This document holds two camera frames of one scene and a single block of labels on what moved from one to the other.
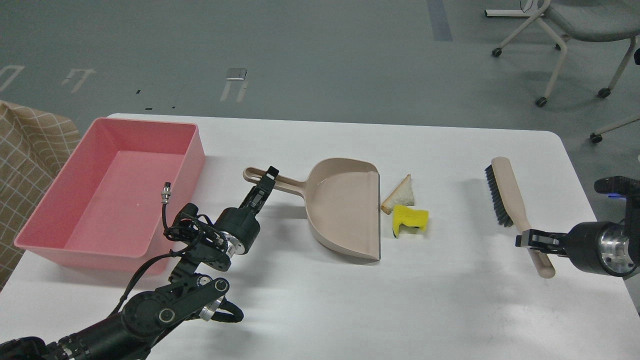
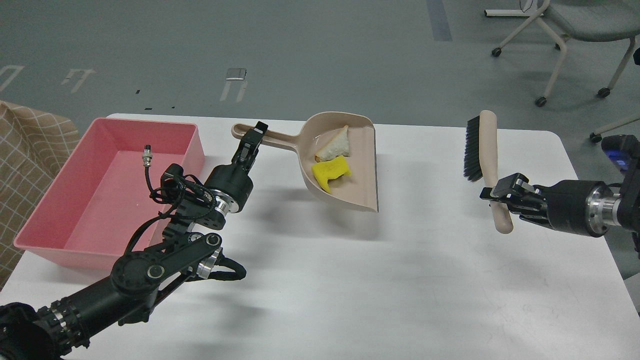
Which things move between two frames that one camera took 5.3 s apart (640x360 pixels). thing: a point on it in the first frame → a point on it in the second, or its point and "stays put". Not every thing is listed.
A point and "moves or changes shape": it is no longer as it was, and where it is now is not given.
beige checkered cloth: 35,145 stays put
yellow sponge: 402,214 → 324,171
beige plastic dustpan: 343,201 → 338,150
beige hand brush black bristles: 510,209 moves or changes shape
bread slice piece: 403,195 → 337,146
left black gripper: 240,229 → 231,187
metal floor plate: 236,74 stays put
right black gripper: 595,247 → 579,206
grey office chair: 592,20 stays put
